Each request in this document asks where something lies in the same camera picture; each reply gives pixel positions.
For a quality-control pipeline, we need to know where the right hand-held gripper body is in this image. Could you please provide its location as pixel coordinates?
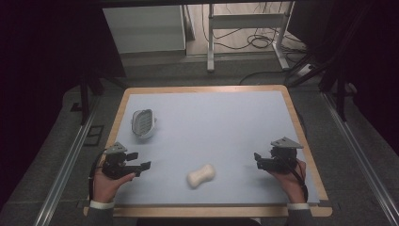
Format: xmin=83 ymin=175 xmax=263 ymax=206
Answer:
xmin=268 ymin=136 xmax=305 ymax=175

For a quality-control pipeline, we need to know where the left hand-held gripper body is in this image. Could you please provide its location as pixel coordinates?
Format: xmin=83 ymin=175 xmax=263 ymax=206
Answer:
xmin=101 ymin=141 xmax=139 ymax=181

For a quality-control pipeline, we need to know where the white ribbed soap dish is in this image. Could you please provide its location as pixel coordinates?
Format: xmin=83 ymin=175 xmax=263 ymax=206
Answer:
xmin=130 ymin=108 xmax=157 ymax=141

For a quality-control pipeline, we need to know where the white bar of soap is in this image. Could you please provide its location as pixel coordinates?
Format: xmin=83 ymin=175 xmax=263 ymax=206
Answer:
xmin=186 ymin=163 xmax=217 ymax=190

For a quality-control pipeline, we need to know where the person's right hand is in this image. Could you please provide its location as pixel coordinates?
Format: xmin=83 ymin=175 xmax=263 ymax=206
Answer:
xmin=267 ymin=157 xmax=308 ymax=205

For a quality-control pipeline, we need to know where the person's left hand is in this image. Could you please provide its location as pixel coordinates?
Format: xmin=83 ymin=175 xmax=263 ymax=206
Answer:
xmin=92 ymin=156 xmax=137 ymax=203

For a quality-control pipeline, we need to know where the pale grey table mat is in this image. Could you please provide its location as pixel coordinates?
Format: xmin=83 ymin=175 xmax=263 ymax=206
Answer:
xmin=114 ymin=90 xmax=321 ymax=207

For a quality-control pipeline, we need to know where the black metal stand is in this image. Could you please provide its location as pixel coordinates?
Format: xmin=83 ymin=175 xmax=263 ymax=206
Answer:
xmin=318 ymin=53 xmax=350 ymax=122
xmin=78 ymin=69 xmax=105 ymax=126

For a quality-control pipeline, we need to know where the person's dark clothing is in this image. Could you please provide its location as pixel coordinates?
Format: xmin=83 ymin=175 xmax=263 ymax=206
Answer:
xmin=136 ymin=217 xmax=263 ymax=226

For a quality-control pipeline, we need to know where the white power strip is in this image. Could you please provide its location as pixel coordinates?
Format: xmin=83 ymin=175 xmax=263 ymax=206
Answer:
xmin=295 ymin=63 xmax=315 ymax=78

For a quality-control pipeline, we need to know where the white cabinet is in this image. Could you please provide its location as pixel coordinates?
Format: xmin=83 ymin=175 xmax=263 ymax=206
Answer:
xmin=102 ymin=4 xmax=187 ymax=55

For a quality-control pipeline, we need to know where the dark curtain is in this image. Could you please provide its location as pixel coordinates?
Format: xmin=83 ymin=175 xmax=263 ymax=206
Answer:
xmin=286 ymin=0 xmax=399 ymax=149
xmin=0 ymin=0 xmax=127 ymax=202

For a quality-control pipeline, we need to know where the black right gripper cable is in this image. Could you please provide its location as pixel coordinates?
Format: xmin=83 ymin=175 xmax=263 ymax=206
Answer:
xmin=280 ymin=155 xmax=310 ymax=203

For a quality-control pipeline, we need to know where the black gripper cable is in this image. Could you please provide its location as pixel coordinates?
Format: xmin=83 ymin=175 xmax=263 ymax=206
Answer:
xmin=280 ymin=155 xmax=310 ymax=203
xmin=88 ymin=150 xmax=108 ymax=202

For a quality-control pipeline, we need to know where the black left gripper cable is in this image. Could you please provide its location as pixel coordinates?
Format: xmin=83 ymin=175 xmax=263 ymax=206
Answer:
xmin=88 ymin=150 xmax=108 ymax=202

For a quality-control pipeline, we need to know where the black floor bracket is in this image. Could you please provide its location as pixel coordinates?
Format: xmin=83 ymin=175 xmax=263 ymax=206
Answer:
xmin=83 ymin=124 xmax=105 ymax=147

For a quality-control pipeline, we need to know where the aluminium rail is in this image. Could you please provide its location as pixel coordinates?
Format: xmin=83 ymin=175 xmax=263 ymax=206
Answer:
xmin=32 ymin=96 xmax=102 ymax=226
xmin=322 ymin=91 xmax=399 ymax=226

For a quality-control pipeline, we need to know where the black floor cable tangle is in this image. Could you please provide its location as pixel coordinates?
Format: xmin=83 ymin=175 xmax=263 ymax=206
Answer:
xmin=201 ymin=2 xmax=308 ymax=55

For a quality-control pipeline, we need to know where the white metal desk frame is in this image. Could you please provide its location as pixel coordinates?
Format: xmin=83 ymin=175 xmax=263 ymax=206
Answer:
xmin=206 ymin=1 xmax=296 ymax=73

